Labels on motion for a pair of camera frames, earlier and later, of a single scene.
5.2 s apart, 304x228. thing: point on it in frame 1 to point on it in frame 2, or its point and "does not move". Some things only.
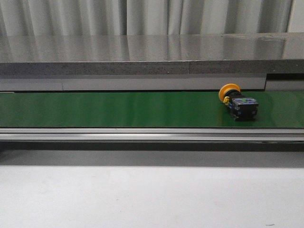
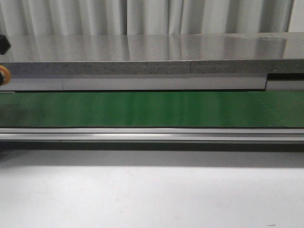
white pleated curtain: [26, 18] does not move
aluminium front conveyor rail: [151, 134] does not move
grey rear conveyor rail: [277, 82] does not move
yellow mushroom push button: [242, 108] to [5, 73]
